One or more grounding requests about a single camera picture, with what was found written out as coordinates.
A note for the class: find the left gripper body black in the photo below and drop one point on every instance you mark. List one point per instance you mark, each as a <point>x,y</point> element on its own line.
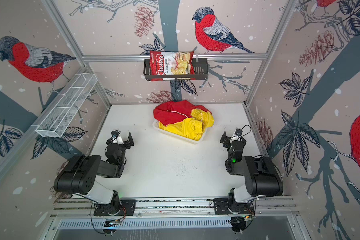
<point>124,142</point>

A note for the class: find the white plastic basket tray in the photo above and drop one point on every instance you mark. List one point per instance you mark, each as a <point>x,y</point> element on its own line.
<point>156,127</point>

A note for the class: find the yellow shorts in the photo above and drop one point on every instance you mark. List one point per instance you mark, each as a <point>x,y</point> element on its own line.
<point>191,128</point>

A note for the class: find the red shorts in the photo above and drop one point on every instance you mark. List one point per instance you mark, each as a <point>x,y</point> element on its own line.
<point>175,112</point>

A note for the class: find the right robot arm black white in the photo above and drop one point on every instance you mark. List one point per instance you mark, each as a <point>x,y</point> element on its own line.
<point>262,179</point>

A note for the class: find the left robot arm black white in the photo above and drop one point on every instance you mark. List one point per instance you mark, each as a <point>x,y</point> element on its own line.
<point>78,177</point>

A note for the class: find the red cassava chips bag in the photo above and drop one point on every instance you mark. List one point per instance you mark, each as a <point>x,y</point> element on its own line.
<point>170,63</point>

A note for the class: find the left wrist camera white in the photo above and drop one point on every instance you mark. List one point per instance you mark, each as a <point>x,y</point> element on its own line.
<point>116,137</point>

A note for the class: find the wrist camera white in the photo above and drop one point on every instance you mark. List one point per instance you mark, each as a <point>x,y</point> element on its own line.
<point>116,137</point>
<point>237,136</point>

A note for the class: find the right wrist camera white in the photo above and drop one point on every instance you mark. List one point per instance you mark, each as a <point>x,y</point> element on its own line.
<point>237,136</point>

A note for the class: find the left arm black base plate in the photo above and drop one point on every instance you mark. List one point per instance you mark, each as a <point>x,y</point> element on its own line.
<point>117,209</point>

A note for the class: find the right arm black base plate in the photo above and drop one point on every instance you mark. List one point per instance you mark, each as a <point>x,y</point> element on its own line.
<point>224,206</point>

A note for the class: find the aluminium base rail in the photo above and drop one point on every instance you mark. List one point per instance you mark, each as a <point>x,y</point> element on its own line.
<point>177,208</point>

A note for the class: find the white mesh wall shelf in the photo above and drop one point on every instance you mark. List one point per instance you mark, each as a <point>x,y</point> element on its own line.
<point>69,102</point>

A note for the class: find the black wire wall basket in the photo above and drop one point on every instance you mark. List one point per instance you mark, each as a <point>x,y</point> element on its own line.
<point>200,65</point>

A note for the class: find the horizontal aluminium frame bar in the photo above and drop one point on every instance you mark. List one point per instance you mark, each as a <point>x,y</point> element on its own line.
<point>137,58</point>

